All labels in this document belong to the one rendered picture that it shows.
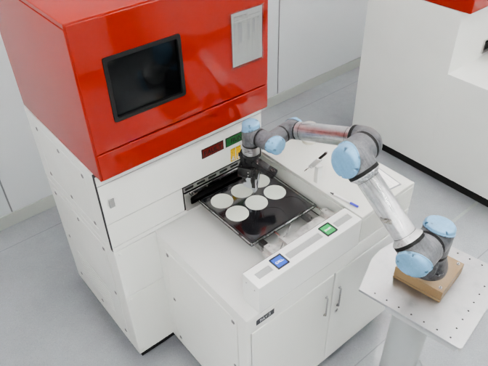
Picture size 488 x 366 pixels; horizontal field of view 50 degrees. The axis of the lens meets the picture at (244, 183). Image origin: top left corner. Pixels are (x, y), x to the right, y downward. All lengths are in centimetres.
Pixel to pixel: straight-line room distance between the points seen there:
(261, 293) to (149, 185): 64
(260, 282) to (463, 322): 75
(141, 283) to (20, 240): 143
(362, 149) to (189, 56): 69
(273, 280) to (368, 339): 116
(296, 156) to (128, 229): 84
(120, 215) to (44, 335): 117
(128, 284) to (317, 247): 89
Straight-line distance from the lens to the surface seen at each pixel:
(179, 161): 218
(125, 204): 214
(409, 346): 241
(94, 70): 176
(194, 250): 220
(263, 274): 191
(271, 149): 204
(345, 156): 179
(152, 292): 255
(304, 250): 199
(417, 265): 187
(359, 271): 242
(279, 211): 224
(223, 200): 230
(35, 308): 328
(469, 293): 218
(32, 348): 312
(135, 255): 233
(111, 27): 174
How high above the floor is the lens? 240
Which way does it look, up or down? 39 degrees down
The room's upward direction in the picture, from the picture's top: 2 degrees counter-clockwise
